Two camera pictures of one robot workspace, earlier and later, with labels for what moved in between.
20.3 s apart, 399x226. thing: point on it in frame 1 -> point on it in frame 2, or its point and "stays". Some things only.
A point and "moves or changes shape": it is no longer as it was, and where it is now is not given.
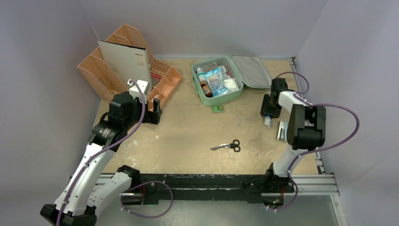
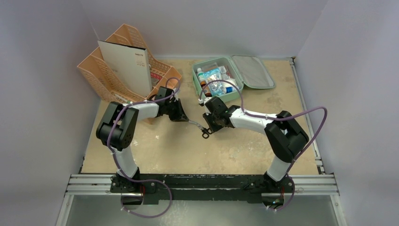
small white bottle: [201, 75] stays
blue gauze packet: [215, 78] stays
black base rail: [239, 189] stays
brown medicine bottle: [206, 90] stays
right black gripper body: [268, 109] -> [212, 120]
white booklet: [127, 63] stays
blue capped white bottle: [267, 120] moves or changes shape
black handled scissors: [235, 145] -> [205, 132]
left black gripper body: [149, 117] -> [173, 110]
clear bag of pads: [223, 72] stays
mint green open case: [248, 72] stays
